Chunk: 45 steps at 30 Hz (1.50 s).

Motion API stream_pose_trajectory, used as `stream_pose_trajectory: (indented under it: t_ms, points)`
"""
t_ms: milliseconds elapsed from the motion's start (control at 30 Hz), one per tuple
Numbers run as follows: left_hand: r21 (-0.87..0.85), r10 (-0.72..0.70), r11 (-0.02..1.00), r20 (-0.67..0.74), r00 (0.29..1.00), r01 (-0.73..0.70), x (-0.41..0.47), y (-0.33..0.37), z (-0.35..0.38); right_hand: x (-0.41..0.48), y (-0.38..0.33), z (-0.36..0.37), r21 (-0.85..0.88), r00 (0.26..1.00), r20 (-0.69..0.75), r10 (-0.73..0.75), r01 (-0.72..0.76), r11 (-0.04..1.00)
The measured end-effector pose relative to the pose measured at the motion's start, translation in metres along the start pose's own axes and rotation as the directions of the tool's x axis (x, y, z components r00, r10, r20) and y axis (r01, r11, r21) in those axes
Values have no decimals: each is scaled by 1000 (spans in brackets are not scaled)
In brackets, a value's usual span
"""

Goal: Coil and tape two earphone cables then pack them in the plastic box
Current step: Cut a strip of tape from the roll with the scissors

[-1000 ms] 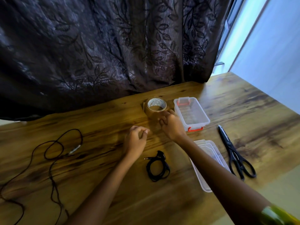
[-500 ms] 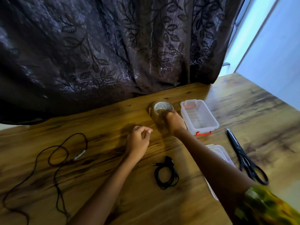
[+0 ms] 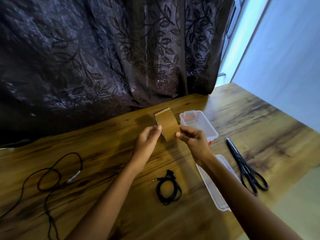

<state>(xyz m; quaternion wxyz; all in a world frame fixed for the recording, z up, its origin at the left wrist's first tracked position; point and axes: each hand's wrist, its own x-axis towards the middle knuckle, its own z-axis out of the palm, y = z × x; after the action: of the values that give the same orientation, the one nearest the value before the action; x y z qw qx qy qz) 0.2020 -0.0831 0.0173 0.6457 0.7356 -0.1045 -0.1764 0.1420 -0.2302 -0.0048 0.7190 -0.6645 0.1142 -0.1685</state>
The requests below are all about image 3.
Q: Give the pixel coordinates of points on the person's left hand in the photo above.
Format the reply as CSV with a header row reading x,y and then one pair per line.
x,y
145,147

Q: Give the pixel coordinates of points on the person's right hand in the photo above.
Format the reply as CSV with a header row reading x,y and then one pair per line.
x,y
196,144

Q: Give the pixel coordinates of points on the person's right thumb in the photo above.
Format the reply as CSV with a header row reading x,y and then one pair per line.
x,y
182,136

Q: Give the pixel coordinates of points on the person's left thumb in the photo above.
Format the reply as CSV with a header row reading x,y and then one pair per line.
x,y
156,131

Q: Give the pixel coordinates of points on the brown packing tape roll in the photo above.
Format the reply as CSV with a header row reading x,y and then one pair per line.
x,y
168,124

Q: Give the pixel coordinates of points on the person's right forearm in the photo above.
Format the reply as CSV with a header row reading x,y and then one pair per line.
x,y
240,199

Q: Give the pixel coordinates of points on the person's left forearm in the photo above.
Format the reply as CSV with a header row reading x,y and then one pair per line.
x,y
105,204

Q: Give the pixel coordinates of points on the clear plastic container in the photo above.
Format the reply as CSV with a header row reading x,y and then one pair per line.
x,y
200,123

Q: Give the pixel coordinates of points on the clear plastic container lid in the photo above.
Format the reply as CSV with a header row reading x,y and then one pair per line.
x,y
215,184

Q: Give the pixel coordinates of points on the black scissors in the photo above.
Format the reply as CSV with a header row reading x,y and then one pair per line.
x,y
246,167

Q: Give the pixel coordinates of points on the dark leaf-patterned curtain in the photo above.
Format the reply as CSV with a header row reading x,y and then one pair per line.
x,y
100,57

